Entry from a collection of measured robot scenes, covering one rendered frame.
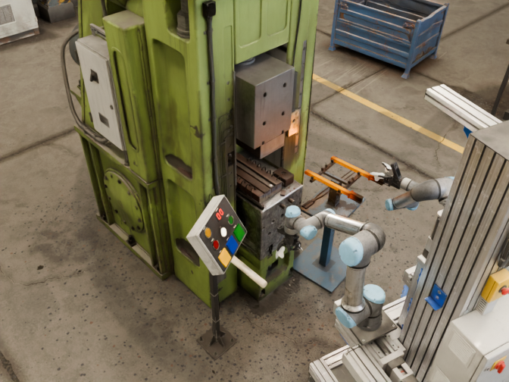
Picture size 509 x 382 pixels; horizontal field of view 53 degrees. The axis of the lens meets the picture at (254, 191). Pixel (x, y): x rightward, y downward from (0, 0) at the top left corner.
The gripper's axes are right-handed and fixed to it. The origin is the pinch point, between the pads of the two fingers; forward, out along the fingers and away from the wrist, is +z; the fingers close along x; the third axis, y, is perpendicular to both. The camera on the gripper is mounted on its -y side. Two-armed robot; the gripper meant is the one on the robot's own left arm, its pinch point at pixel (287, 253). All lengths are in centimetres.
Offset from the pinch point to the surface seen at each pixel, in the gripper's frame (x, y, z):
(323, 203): 60, -50, 28
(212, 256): -42.6, -5.4, -13.5
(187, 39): -28, -59, -107
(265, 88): 8, -45, -79
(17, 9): -73, -571, 52
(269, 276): 16, -46, 78
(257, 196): 5.3, -45.5, -4.2
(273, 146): 16, -47, -38
